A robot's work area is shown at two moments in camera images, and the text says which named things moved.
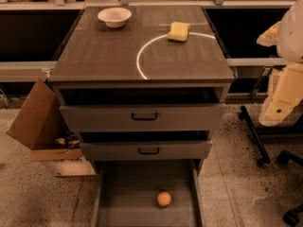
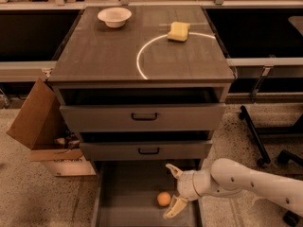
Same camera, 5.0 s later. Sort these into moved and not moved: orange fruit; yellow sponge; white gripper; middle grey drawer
Moved: white gripper
Not moved: orange fruit; yellow sponge; middle grey drawer
